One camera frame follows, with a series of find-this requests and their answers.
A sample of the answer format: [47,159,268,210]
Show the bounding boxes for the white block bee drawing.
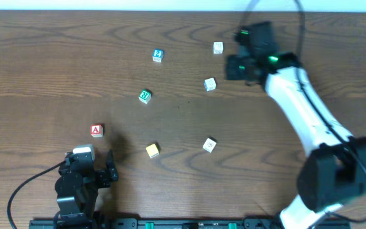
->
[203,138,217,153]

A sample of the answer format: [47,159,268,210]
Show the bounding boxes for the green letter R block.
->
[139,90,152,104]

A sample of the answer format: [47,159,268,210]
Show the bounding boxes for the yellow faced wooden block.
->
[146,143,159,158]

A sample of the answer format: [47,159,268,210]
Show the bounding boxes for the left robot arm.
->
[55,144,118,226]

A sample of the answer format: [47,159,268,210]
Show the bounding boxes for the white block blue side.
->
[204,78,217,92]

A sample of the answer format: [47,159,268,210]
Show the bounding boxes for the blue number 2 block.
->
[152,49,163,62]

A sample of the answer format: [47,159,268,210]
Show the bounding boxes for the white block far top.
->
[213,42,224,54]

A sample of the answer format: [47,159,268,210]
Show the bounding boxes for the red letter A block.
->
[90,124,104,137]

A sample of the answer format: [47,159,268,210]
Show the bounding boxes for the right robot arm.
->
[226,22,366,228]

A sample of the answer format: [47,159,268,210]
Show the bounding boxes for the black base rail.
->
[29,218,351,229]

